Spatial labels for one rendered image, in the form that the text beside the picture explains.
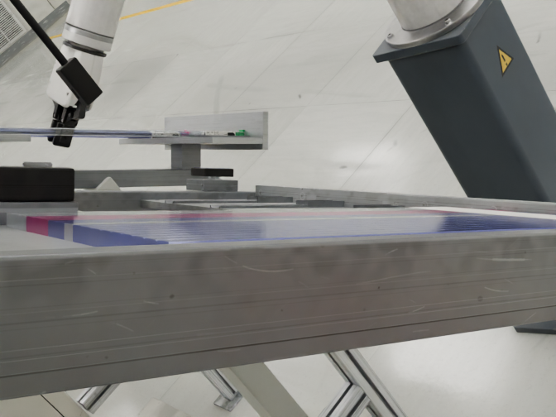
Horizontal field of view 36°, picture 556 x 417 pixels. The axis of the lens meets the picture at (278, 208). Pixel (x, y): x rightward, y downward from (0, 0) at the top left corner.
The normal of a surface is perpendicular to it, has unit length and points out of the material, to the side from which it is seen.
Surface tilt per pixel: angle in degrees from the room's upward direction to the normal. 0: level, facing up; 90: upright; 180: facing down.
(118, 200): 90
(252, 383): 90
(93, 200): 90
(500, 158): 90
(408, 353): 0
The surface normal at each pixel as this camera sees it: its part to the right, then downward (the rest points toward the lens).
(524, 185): -0.50, 0.68
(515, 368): -0.53, -0.72
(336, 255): 0.59, 0.06
